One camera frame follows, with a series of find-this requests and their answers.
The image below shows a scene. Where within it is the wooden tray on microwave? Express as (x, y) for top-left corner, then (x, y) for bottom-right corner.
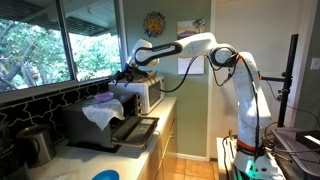
(118, 71), (157, 83)

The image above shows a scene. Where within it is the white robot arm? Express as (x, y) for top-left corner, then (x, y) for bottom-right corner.
(113, 32), (284, 180)

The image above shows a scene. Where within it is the wooden kitchen cabinet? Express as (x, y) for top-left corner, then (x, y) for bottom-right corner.
(138, 104), (177, 180)

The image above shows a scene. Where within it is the sun wall decoration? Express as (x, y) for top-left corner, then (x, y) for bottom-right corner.
(143, 11), (166, 38)

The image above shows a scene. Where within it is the white cloth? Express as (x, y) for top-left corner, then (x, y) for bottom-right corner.
(82, 99), (125, 131)

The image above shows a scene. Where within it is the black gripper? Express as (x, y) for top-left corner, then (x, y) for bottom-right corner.
(112, 65), (147, 85)

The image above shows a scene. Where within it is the purple bowl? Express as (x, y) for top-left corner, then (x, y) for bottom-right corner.
(94, 92), (114, 103)

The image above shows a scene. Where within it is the white light switch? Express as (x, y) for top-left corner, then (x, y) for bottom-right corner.
(310, 58), (320, 70)

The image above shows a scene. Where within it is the grey toaster oven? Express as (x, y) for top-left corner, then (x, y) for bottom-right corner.
(62, 93), (158, 150)

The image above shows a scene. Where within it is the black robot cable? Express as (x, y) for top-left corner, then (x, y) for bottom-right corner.
(146, 55), (199, 94)

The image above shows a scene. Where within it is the white microwave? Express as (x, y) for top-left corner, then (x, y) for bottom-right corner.
(108, 76), (165, 115)

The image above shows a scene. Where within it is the blue bowl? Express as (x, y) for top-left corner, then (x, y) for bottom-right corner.
(92, 170), (119, 180)

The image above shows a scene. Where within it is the wall calendar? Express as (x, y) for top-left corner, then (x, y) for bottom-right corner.
(177, 19), (205, 75)

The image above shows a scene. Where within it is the steel pot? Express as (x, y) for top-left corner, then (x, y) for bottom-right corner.
(16, 125), (56, 168)

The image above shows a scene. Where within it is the black camera stand pole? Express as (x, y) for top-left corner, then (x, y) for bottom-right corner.
(260, 34), (299, 127)

